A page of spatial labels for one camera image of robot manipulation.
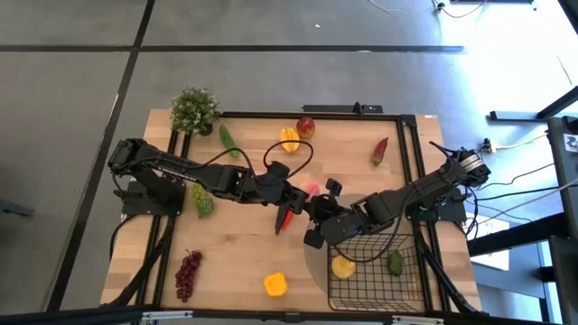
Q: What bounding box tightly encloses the red grape bunch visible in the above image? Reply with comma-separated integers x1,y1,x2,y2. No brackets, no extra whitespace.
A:
174,249,204,303

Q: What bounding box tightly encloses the black cable with plug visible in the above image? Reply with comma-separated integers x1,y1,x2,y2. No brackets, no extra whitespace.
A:
431,0,489,19

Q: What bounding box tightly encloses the pink peach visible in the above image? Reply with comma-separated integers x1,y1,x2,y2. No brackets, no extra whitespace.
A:
302,179,322,199

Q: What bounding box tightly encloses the black aluminium table frame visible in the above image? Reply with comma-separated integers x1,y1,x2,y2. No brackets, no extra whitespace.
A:
135,111,452,315

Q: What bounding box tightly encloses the potted green plant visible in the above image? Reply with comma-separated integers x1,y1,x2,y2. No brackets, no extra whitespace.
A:
169,85,223,136

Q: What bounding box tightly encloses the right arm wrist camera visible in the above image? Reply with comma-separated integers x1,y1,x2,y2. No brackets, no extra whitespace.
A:
315,196,340,223

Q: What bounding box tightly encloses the green cucumber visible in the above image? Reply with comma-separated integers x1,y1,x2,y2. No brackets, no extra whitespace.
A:
219,124,241,159

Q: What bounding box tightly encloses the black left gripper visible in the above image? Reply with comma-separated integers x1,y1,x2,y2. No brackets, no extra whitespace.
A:
264,179,315,216

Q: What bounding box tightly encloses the yellow bell pepper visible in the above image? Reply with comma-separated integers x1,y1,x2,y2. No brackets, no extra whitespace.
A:
263,271,289,298

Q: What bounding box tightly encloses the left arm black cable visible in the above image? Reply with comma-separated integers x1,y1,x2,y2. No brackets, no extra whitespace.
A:
180,138,316,181

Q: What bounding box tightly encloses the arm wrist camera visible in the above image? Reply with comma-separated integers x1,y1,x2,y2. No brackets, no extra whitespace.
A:
265,161,291,185
315,196,340,223

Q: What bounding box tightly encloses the black slanted beam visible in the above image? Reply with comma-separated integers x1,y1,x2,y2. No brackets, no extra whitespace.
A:
467,211,570,257

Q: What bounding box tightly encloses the green grape bunch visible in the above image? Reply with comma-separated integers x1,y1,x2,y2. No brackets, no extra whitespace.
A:
189,182,216,220

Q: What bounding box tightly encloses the black metal stand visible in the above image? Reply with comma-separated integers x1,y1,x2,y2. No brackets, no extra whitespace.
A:
489,85,578,123

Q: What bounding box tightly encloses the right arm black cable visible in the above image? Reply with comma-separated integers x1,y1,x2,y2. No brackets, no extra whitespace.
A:
333,189,410,265

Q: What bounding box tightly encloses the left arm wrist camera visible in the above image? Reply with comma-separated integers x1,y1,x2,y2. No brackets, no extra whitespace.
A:
265,161,291,185

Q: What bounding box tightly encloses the black cable bundle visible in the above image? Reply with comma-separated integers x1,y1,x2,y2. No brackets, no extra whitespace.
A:
413,220,482,313
107,215,177,308

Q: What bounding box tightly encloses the grey floor object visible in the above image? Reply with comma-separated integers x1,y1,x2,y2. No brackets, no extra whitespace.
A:
0,200,33,218

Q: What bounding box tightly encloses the black cabinet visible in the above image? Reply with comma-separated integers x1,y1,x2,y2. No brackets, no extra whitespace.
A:
547,115,578,325

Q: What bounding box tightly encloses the red yellow apple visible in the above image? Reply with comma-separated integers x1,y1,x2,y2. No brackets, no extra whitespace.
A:
295,116,317,140

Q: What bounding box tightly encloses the white floor cable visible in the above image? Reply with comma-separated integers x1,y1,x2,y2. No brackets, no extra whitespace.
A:
491,133,550,153

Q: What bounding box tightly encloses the green avocado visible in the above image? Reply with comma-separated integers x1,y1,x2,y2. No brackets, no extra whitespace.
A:
387,250,406,277

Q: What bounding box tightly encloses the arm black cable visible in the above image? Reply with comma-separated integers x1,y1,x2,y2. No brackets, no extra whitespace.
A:
180,138,316,181
333,189,410,265

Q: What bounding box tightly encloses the black wire basket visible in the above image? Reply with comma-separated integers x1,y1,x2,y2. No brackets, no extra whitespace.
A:
327,233,428,314

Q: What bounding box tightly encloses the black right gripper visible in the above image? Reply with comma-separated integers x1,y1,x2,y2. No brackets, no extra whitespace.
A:
303,178,363,251

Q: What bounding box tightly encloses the black floor cable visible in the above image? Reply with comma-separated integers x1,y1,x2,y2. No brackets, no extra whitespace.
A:
476,162,578,202

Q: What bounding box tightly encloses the round grey mat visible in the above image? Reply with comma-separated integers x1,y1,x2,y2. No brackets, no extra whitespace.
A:
303,193,424,312

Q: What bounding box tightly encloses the yellow star fruit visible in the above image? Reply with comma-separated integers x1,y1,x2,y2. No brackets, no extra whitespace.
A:
279,127,301,153

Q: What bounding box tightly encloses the black rig beam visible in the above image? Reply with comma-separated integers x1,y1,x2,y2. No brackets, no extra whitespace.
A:
0,305,578,325

